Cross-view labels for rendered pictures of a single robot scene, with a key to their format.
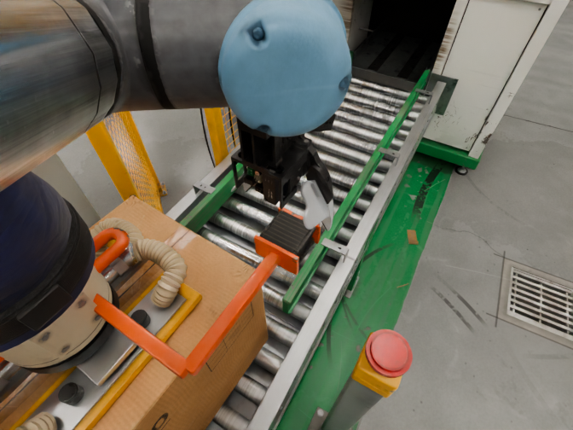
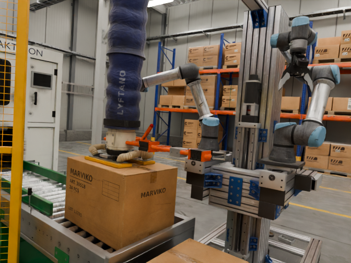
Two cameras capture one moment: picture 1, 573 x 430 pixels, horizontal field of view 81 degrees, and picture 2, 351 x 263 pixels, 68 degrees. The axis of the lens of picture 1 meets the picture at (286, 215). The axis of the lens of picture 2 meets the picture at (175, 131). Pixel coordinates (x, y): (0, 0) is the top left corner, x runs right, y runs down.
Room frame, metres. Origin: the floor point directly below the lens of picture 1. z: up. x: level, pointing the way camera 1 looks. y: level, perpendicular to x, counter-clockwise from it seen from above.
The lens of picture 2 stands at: (-0.32, 1.96, 1.25)
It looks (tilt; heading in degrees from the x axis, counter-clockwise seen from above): 3 degrees down; 278
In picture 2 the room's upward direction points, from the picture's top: 4 degrees clockwise
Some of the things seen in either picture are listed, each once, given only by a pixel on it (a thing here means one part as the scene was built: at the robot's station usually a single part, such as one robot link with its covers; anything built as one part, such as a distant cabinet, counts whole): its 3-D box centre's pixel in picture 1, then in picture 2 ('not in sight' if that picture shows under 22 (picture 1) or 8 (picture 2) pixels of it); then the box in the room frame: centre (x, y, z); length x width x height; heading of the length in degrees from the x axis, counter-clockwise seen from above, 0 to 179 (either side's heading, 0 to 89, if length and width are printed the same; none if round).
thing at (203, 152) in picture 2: not in sight; (199, 154); (-0.28, 0.70, 1.08); 0.08 x 0.07 x 0.05; 148
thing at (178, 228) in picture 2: not in sight; (158, 238); (-0.09, 0.56, 0.58); 0.70 x 0.03 x 0.06; 60
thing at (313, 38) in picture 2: not in sight; (303, 36); (-0.76, 0.52, 1.71); 0.11 x 0.11 x 0.08; 53
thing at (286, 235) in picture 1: (287, 239); not in sight; (0.34, 0.00, 1.08); 0.09 x 0.08 x 0.05; 58
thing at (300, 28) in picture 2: not in sight; (300, 30); (-0.71, 0.61, 1.71); 0.09 x 0.08 x 0.11; 53
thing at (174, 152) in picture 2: not in sight; (178, 152); (-0.17, 0.62, 1.07); 0.07 x 0.07 x 0.04; 58
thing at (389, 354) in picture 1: (386, 354); not in sight; (0.16, -0.16, 1.02); 0.07 x 0.07 x 0.04
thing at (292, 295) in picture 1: (384, 159); (59, 175); (1.10, -0.43, 0.60); 1.60 x 0.10 x 0.09; 150
